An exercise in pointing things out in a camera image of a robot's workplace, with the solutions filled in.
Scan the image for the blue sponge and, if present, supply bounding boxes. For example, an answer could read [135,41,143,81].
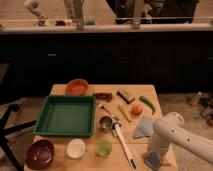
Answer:
[144,152,161,171]

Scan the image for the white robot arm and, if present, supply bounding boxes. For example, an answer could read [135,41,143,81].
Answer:
[147,112,213,165]

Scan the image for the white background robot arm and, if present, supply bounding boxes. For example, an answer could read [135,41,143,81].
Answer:
[24,0,46,20]

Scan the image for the brown grape bunch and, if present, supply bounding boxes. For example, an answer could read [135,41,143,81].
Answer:
[93,92,113,102]

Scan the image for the dark rectangular block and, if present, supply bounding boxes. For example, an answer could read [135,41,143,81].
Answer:
[117,90,135,104]

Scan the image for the yellow corn cob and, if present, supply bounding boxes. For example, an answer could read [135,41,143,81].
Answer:
[118,103,132,122]

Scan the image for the orange bowl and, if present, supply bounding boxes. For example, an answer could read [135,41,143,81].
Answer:
[65,79,88,95]

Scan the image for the metal spoon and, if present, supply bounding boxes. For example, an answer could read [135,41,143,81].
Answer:
[98,104,119,121]

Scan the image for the metal measuring cup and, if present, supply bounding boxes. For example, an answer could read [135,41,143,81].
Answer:
[99,116,112,133]

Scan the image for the green chili pepper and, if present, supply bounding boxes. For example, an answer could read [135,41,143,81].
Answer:
[139,96,156,115]

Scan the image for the orange peach fruit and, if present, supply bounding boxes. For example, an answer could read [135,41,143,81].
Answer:
[131,103,143,116]

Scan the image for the green plastic tray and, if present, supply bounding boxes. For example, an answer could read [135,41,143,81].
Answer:
[33,95,96,137]

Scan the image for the light blue folded cloth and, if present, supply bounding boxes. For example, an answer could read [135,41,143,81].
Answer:
[133,117,154,139]

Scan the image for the light green cup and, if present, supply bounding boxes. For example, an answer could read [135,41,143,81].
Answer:
[96,140,112,157]

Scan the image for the small white bowl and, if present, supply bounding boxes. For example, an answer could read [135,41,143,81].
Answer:
[66,139,86,159]

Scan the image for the dark red bowl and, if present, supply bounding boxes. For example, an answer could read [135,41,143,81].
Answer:
[25,139,55,170]

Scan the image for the black office chair base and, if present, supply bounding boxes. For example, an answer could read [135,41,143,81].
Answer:
[0,104,36,171]

